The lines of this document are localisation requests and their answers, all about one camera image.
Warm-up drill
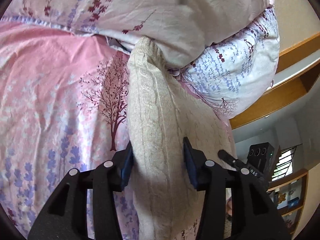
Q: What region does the white lavender print pillow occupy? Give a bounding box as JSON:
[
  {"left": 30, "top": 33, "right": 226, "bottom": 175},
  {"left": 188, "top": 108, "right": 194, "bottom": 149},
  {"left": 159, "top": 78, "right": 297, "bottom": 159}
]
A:
[{"left": 178, "top": 7, "right": 280, "bottom": 119}]

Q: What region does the pale pink floral pillow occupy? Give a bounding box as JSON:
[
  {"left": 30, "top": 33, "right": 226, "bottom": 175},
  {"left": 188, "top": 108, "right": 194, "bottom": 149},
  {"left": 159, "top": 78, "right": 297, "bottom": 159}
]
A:
[{"left": 2, "top": 0, "right": 274, "bottom": 69}]

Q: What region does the wooden shelf unit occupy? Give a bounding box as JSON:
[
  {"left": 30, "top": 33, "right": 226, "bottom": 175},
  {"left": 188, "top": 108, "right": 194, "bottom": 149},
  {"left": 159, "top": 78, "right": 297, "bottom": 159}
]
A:
[{"left": 267, "top": 168, "right": 308, "bottom": 238}]

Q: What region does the beige cable-knit sweater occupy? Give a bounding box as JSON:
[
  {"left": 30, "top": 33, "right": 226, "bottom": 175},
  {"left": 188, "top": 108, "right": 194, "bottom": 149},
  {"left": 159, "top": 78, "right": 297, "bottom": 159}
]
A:
[{"left": 127, "top": 37, "right": 235, "bottom": 239}]

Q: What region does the black camera box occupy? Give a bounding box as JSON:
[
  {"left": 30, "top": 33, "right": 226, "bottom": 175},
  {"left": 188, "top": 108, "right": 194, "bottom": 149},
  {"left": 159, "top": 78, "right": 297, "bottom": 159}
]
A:
[{"left": 247, "top": 142, "right": 274, "bottom": 180}]

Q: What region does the pink floral bed sheet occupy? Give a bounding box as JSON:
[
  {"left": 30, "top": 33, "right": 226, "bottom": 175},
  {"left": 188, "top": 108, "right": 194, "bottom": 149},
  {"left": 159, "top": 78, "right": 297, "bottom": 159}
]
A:
[{"left": 1, "top": 22, "right": 129, "bottom": 237}]

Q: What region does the wooden headboard frame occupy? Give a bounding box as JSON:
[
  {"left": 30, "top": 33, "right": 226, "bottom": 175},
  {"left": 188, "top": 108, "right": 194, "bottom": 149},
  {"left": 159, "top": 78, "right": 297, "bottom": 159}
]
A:
[{"left": 230, "top": 33, "right": 319, "bottom": 129}]

